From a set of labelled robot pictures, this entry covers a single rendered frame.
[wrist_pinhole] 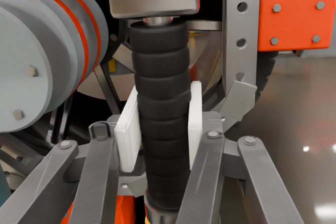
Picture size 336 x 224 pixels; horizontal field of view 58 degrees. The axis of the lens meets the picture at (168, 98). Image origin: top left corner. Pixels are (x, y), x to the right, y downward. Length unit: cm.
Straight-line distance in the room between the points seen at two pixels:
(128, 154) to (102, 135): 2
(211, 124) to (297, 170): 142
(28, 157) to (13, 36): 35
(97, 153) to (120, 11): 8
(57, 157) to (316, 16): 34
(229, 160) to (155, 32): 8
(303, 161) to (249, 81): 126
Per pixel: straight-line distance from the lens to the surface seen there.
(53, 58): 29
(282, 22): 41
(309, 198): 145
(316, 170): 162
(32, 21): 30
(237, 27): 40
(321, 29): 43
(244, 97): 43
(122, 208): 55
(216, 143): 15
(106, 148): 16
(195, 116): 17
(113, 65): 74
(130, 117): 18
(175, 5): 17
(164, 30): 17
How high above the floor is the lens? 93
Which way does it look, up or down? 24 degrees down
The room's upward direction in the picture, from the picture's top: 4 degrees counter-clockwise
